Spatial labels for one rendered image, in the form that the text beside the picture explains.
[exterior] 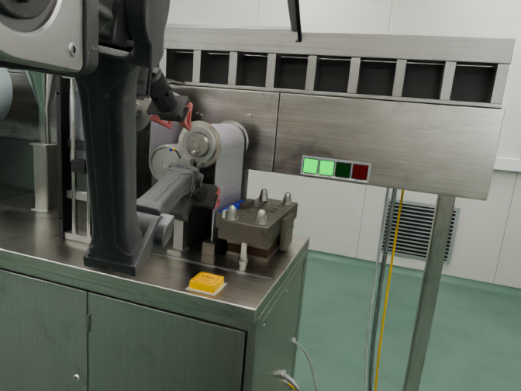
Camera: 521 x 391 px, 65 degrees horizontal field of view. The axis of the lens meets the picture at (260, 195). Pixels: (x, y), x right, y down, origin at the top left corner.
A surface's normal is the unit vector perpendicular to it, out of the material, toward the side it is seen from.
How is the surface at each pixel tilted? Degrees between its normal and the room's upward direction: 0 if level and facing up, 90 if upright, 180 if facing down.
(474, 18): 90
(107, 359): 90
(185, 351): 90
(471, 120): 90
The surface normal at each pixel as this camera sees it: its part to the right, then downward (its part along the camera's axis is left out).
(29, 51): 1.00, 0.08
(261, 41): -0.31, 0.18
